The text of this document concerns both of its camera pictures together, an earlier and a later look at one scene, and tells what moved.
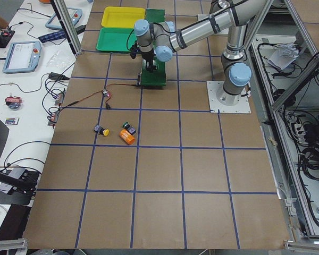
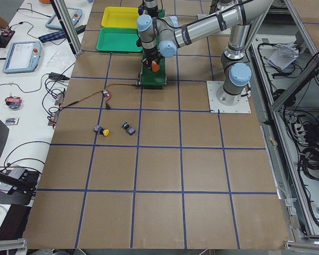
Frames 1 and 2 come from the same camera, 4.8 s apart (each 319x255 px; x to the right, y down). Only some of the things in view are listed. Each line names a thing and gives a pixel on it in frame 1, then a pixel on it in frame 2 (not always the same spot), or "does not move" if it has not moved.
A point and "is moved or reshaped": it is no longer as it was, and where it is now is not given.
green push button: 128,128 does not move
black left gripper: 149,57 does not move
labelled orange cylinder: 127,136 is moved or reshaped
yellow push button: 99,129 does not move
